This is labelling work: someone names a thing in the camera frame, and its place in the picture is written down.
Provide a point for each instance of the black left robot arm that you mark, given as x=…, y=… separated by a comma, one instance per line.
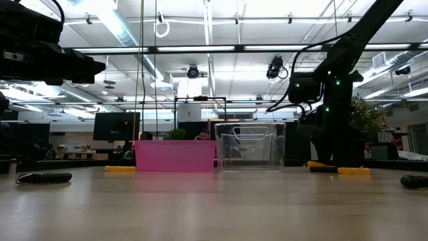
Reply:
x=20, y=16

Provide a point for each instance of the pink plastic bin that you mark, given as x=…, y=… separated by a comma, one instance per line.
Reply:
x=174, y=155

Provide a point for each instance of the black ceiling camera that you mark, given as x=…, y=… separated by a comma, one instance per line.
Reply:
x=275, y=67

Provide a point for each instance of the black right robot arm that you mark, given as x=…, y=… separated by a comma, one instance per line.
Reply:
x=361, y=30

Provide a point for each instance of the black aluminium table frame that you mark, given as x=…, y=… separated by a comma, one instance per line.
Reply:
x=83, y=164

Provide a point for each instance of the clear plastic bin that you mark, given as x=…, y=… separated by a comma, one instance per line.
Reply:
x=250, y=147

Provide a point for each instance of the black overhead camera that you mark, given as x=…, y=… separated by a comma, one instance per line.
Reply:
x=193, y=72

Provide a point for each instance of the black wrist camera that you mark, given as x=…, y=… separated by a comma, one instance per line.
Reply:
x=302, y=88

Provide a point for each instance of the green potted plant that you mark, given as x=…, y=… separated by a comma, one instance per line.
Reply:
x=368, y=117

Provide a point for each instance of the black background monitor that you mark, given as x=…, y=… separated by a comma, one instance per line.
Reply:
x=115, y=126

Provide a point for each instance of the small green background plant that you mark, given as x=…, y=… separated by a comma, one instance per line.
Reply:
x=176, y=134

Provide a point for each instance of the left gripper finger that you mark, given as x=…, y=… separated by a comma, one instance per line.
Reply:
x=70, y=67

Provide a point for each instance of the black overhead light bar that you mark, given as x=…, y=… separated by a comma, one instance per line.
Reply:
x=239, y=48

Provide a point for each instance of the thin black background rig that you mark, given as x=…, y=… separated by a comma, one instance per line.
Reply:
x=200, y=98

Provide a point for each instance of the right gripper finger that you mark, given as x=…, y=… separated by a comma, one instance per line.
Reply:
x=331, y=150

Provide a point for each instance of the person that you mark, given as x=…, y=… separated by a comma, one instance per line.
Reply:
x=202, y=135
x=146, y=136

